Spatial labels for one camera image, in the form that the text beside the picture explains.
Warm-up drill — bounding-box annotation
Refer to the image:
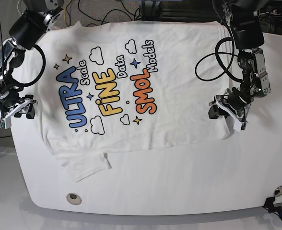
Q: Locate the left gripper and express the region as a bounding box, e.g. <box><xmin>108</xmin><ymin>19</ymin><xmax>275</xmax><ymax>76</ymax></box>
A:
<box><xmin>208</xmin><ymin>88</ymin><xmax>251</xmax><ymax>121</ymax></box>

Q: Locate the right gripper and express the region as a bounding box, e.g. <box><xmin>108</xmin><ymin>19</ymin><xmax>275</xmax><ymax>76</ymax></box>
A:
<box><xmin>0</xmin><ymin>92</ymin><xmax>38</xmax><ymax>119</ymax></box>

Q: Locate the white printed T-shirt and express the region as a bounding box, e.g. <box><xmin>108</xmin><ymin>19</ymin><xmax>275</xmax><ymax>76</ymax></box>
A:
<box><xmin>34</xmin><ymin>22</ymin><xmax>230</xmax><ymax>181</ymax></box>

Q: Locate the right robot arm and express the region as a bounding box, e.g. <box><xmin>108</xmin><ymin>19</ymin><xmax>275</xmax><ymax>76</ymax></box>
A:
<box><xmin>0</xmin><ymin>0</ymin><xmax>64</xmax><ymax>127</ymax></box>

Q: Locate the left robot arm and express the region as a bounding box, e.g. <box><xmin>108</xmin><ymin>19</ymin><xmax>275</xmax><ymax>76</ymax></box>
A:
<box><xmin>209</xmin><ymin>0</ymin><xmax>271</xmax><ymax>131</ymax></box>

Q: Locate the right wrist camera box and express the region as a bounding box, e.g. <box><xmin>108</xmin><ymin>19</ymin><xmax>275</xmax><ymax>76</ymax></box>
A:
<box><xmin>0</xmin><ymin>116</ymin><xmax>12</xmax><ymax>129</ymax></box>

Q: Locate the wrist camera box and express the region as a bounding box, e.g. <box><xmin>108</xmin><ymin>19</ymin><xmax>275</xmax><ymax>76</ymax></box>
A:
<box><xmin>233</xmin><ymin>119</ymin><xmax>248</xmax><ymax>132</ymax></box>
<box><xmin>0</xmin><ymin>116</ymin><xmax>12</xmax><ymax>129</ymax></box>

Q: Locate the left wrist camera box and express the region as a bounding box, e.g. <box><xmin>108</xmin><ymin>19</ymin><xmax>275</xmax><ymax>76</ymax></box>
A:
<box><xmin>233</xmin><ymin>119</ymin><xmax>248</xmax><ymax>132</ymax></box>

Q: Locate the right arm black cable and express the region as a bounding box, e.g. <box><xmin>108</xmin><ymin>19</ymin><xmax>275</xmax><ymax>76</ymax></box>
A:
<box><xmin>9</xmin><ymin>44</ymin><xmax>47</xmax><ymax>90</ymax></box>

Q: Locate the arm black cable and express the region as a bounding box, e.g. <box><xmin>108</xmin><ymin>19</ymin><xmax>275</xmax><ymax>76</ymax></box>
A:
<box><xmin>195</xmin><ymin>35</ymin><xmax>242</xmax><ymax>82</ymax></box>
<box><xmin>9</xmin><ymin>44</ymin><xmax>47</xmax><ymax>90</ymax></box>

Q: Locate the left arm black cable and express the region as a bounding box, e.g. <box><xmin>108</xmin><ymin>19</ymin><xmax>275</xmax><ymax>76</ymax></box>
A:
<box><xmin>195</xmin><ymin>35</ymin><xmax>242</xmax><ymax>82</ymax></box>

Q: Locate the left table cable grommet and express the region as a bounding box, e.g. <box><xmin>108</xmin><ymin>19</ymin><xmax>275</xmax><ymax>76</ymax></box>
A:
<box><xmin>66</xmin><ymin>193</ymin><xmax>82</xmax><ymax>206</ymax></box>

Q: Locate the table cable grommet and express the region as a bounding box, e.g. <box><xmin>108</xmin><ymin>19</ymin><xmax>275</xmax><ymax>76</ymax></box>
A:
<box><xmin>273</xmin><ymin>185</ymin><xmax>282</xmax><ymax>197</ymax></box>
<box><xmin>66</xmin><ymin>193</ymin><xmax>82</xmax><ymax>206</ymax></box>

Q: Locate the right table cable grommet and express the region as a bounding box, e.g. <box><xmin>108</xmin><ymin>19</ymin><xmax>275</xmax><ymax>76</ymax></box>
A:
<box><xmin>273</xmin><ymin>185</ymin><xmax>282</xmax><ymax>197</ymax></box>

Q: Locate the black clamp with cable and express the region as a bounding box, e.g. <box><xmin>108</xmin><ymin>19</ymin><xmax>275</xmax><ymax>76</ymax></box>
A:
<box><xmin>262</xmin><ymin>197</ymin><xmax>282</xmax><ymax>221</ymax></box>

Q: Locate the black aluminium frame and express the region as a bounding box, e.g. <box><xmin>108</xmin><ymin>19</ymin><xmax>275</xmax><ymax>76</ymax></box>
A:
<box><xmin>138</xmin><ymin>0</ymin><xmax>182</xmax><ymax>21</ymax></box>

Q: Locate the yellow floor cable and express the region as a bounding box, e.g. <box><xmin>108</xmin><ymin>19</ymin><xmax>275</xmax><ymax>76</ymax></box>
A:
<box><xmin>63</xmin><ymin>0</ymin><xmax>72</xmax><ymax>27</ymax></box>

